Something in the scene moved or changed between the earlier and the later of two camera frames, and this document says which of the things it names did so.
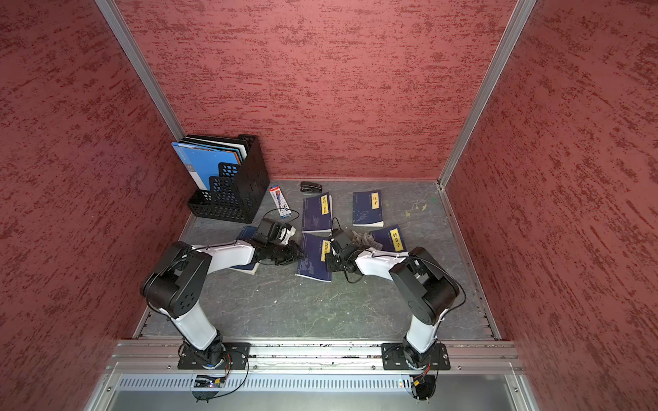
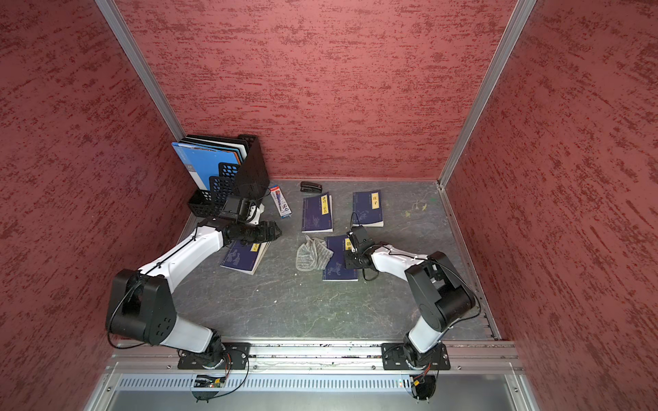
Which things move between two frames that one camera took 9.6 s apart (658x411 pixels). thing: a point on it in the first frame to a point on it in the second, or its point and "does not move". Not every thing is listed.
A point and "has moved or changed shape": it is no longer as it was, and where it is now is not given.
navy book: (312, 263) has moved or changed shape
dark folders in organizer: (219, 143) does not move
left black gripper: (293, 253) to (262, 236)
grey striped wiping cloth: (365, 240) has moved or changed shape
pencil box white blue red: (280, 202) does not move
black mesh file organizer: (238, 191) does not move
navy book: (367, 210) does not move
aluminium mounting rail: (140, 357) does not move
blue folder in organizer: (205, 162) does not move
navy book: (390, 238) has moved or changed shape
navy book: (317, 215) does not move
